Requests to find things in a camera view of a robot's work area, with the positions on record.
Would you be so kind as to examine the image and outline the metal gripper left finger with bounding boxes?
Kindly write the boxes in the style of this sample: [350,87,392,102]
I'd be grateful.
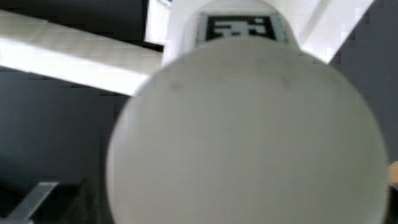
[0,182,58,224]

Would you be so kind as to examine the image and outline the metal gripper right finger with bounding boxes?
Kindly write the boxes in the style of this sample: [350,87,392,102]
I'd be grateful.
[389,161,398,187]

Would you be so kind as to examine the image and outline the white lamp bulb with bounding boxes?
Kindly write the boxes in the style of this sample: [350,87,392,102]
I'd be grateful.
[106,38,389,224]

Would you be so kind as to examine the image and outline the white U-shaped fence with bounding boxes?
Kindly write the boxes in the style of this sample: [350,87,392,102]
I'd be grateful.
[0,10,161,96]

